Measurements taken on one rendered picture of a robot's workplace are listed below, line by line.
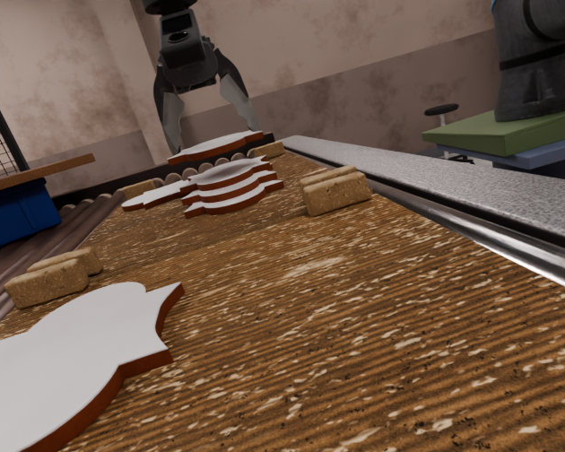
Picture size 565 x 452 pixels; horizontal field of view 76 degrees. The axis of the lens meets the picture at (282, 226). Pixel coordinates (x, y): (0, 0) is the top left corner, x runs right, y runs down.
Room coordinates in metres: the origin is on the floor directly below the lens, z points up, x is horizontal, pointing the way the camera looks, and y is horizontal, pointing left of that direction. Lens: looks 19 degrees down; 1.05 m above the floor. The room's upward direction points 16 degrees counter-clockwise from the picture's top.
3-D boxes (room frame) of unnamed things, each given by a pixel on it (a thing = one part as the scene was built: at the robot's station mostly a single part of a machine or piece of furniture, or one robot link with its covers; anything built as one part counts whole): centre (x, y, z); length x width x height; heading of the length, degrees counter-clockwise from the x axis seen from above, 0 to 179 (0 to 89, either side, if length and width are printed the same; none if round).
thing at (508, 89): (0.64, -0.50, 0.95); 0.15 x 0.15 x 0.10
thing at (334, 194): (0.32, -0.06, 0.95); 0.06 x 0.02 x 0.03; 95
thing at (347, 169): (0.36, -0.06, 0.95); 0.06 x 0.02 x 0.03; 96
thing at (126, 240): (0.54, 0.10, 0.93); 0.41 x 0.35 x 0.02; 6
